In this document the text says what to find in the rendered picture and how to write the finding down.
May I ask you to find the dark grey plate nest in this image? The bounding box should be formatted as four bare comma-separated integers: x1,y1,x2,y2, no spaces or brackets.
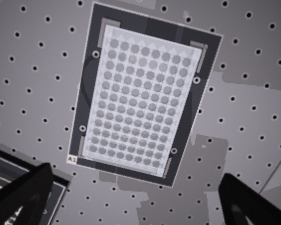
66,1,224,188

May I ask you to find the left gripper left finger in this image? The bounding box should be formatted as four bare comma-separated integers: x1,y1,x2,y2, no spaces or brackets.
0,162,54,225

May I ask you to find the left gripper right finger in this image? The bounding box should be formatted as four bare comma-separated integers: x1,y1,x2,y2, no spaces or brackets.
218,173,281,225

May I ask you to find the black rectangular plate nest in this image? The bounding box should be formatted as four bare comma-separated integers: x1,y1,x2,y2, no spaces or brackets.
0,150,70,225

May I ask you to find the grey perforated base plate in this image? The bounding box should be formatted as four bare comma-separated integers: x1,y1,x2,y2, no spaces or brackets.
0,0,281,225

